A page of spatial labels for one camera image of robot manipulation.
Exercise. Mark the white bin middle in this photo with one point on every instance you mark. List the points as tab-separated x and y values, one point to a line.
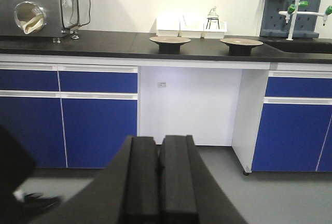
191	26

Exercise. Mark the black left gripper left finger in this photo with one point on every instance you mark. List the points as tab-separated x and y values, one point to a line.
126	191

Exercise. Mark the blue white lab cabinet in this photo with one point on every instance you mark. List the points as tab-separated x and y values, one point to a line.
75	112

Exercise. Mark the white bin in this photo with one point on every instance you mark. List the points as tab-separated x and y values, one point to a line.
167	25
216	34
191	26

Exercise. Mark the black wire tripod stand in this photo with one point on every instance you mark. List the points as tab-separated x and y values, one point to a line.
212	23

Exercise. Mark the grey pegboard drying rack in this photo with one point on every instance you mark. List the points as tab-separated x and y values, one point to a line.
274	25

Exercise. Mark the stainless steel glove box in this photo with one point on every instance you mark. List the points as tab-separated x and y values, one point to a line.
39	18

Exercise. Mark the white bin right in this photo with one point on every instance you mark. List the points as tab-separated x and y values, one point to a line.
216	34

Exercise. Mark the glass alcohol lamp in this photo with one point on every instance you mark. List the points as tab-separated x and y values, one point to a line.
212	15

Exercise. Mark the white bin left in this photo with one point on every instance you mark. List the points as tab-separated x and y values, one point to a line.
167	25

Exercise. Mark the beige plate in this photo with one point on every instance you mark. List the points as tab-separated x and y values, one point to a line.
240	46
169	44

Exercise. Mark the white lab faucet green knobs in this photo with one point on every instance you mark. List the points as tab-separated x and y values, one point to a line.
293	15

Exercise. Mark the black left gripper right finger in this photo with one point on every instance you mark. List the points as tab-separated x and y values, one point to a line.
188	191

